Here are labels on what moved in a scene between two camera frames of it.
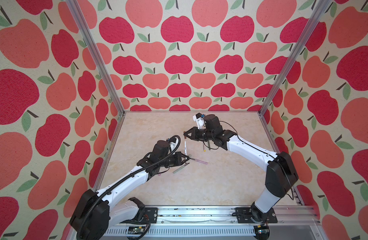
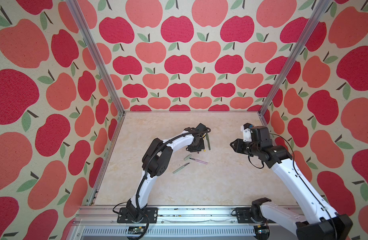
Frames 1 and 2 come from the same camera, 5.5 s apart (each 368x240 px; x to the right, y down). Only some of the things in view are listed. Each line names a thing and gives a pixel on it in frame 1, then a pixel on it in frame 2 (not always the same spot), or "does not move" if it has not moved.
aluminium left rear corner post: x=79 y=17 does not move
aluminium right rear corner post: x=316 y=12 does not move
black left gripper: x=178 y=161 to x=201 y=147
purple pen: x=200 y=161 does not move
